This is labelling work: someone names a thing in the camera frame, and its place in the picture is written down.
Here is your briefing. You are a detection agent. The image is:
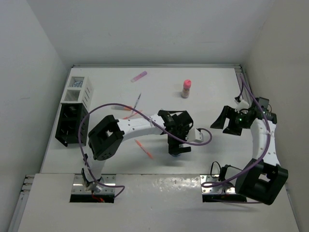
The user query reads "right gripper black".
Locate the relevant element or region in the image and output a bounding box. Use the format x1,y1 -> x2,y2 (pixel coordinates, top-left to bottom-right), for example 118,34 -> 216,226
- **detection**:
211,105 -> 249,136

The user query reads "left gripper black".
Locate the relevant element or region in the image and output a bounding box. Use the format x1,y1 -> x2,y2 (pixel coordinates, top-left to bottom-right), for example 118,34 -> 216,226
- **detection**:
168,124 -> 191,155

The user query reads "pink cap glue bottle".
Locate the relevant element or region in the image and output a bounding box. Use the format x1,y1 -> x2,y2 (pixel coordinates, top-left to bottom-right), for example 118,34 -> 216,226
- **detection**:
181,79 -> 192,98

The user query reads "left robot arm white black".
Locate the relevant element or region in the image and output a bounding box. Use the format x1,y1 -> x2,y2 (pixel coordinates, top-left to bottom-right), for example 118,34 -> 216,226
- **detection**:
82,110 -> 194,192

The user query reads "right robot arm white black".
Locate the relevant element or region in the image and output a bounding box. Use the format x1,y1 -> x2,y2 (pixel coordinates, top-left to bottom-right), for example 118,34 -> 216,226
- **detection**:
211,97 -> 288,205

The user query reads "orange clear pen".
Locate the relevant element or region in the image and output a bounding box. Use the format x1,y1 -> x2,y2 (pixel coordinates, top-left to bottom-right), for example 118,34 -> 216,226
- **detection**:
134,139 -> 153,159

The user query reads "orange pen near centre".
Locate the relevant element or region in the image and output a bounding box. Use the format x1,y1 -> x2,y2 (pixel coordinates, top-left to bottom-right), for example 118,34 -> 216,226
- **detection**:
123,110 -> 143,119

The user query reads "grey thin pen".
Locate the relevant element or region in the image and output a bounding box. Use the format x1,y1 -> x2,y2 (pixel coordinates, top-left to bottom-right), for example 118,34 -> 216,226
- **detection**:
134,93 -> 141,109

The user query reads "orange cap grey marker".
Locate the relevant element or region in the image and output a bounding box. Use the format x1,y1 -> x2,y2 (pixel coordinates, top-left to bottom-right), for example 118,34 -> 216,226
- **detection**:
112,105 -> 131,111

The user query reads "purple highlighter marker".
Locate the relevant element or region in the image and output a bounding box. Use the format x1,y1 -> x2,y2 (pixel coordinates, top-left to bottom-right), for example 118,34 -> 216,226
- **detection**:
131,71 -> 147,83

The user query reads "black slotted organizer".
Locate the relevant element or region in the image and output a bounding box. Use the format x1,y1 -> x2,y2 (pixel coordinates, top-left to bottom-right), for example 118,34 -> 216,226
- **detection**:
55,103 -> 88,147

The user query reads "white slotted organizer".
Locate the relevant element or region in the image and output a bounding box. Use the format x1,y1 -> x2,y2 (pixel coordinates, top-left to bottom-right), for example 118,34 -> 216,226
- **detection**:
60,76 -> 94,111

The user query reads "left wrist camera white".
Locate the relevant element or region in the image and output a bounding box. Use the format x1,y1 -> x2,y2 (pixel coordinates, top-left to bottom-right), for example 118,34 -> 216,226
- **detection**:
187,128 -> 204,144

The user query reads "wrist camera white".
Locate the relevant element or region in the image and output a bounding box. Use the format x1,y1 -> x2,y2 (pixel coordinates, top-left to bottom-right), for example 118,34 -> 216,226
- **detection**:
235,99 -> 250,112
187,128 -> 204,144

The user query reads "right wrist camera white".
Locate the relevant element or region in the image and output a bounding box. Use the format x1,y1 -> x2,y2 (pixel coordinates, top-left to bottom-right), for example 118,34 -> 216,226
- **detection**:
235,99 -> 250,112

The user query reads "black cable at right base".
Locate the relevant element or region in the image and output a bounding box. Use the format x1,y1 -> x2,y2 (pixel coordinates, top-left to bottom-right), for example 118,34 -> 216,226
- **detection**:
211,161 -> 222,183

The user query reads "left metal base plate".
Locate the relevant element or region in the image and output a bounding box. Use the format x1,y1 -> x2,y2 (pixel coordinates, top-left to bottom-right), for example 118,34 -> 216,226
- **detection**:
71,174 -> 116,195

